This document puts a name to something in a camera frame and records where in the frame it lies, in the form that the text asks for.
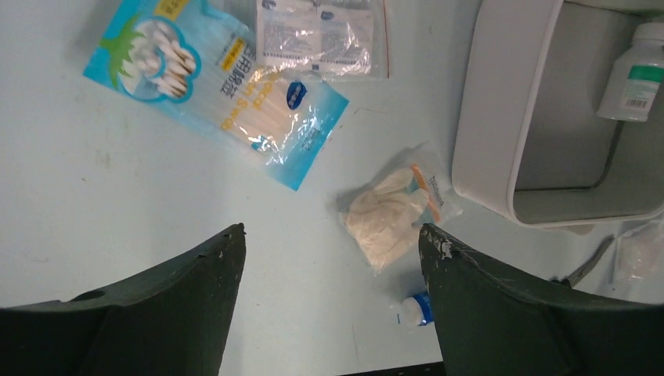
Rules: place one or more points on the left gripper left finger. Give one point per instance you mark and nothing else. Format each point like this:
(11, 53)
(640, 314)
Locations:
(171, 319)

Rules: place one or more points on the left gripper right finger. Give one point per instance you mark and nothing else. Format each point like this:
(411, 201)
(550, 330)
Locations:
(494, 319)

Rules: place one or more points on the blue white bandage roll packet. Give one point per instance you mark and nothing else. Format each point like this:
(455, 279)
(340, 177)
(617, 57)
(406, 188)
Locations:
(415, 311)

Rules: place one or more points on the bag of latex gloves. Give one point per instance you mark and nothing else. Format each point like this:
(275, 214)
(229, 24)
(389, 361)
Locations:
(384, 217)

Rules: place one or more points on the white medicine kit case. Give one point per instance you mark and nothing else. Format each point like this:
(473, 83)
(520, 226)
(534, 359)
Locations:
(529, 144)

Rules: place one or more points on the blue cotton swab packet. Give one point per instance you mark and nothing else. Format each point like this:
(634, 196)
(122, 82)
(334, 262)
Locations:
(198, 65)

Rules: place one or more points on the white bottle green label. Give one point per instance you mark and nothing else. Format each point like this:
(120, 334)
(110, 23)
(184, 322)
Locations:
(636, 77)

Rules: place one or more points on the clear bag of pads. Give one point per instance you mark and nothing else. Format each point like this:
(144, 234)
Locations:
(338, 40)

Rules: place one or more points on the clear plastic bag right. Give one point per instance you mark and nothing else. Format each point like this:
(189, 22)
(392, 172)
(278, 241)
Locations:
(638, 252)

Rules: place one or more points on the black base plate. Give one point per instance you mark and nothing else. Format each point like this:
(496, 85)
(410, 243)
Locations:
(425, 369)

